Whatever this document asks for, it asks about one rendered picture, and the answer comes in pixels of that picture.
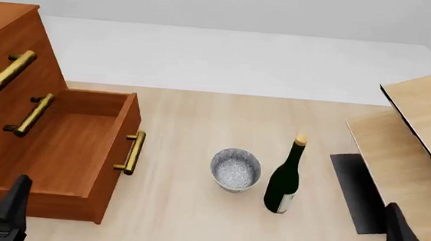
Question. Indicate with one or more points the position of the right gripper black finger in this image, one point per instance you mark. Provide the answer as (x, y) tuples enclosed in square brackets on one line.
[(400, 239)]

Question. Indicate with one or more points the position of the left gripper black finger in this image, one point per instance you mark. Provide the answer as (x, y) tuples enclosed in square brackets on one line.
[(12, 208)]

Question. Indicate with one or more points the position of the open empty wooden drawer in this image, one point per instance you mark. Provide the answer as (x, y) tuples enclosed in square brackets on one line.
[(63, 149)]

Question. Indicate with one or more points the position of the dark green wine bottle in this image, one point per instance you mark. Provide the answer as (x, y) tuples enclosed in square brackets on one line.
[(283, 183)]

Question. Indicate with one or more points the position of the brown wooden cabinet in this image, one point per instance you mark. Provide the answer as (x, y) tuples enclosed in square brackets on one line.
[(0, 20)]

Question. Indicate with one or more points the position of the pale wood box, black edges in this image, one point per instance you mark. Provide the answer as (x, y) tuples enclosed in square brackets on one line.
[(409, 159)]

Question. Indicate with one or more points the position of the blue-white patterned bowl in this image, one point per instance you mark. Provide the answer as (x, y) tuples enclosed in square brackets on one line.
[(234, 169)]

